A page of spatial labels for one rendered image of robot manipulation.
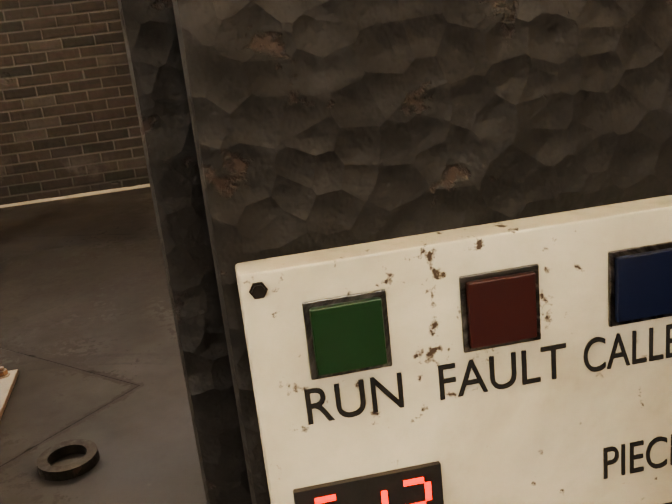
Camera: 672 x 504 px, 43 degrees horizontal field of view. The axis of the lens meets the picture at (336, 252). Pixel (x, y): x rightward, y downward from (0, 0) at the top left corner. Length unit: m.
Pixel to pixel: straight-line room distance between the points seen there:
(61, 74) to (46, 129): 0.41
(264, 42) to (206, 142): 0.05
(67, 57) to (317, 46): 6.02
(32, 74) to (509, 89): 6.08
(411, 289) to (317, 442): 0.09
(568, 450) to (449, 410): 0.08
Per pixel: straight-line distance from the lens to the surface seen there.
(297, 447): 0.45
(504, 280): 0.44
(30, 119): 6.50
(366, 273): 0.42
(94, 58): 6.40
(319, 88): 0.42
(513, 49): 0.44
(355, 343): 0.43
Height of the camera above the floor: 1.37
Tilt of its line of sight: 18 degrees down
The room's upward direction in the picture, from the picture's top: 6 degrees counter-clockwise
